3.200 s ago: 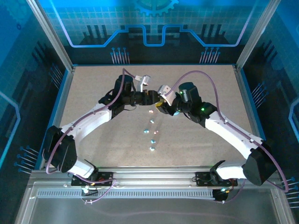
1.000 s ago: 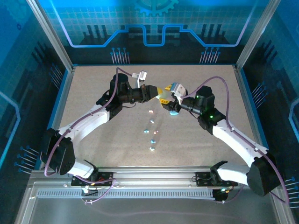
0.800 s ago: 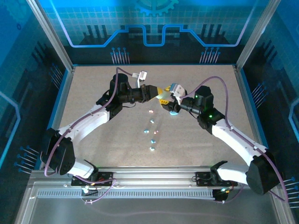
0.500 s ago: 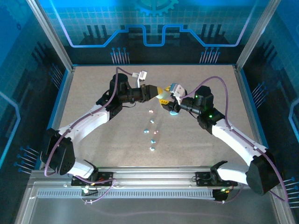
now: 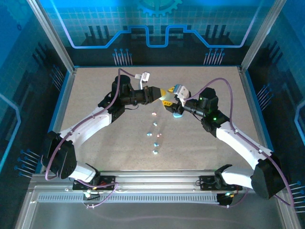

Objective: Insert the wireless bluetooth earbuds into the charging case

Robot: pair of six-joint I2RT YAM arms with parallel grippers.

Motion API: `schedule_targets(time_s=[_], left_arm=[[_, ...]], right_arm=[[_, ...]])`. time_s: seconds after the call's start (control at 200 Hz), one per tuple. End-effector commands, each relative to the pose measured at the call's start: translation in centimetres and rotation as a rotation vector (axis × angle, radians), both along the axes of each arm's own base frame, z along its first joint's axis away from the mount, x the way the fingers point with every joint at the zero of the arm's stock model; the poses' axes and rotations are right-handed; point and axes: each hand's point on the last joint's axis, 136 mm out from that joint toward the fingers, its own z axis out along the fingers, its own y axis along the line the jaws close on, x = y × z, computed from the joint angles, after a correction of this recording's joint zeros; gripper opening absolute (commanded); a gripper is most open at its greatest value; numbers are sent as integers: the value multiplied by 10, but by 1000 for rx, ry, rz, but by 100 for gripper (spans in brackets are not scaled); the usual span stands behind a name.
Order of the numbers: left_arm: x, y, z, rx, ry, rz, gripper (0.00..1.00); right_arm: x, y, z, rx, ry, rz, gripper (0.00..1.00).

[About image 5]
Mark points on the long aluminium base rail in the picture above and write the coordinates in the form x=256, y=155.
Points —
x=155, y=179

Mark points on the blue earbud charging case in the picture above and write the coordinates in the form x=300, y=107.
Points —
x=177, y=115

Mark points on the aluminium table side rail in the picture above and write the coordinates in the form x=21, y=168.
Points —
x=62, y=105
x=252, y=105

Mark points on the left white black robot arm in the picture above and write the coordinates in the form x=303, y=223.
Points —
x=81, y=128

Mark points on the pale white earbud charging case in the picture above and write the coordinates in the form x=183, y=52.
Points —
x=165, y=97

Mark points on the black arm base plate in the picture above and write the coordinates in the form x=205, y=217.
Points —
x=107, y=179
x=206, y=182

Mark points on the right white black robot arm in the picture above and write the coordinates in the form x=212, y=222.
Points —
x=238, y=140

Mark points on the aluminium frame post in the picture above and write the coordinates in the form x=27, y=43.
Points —
x=52, y=35
x=261, y=35

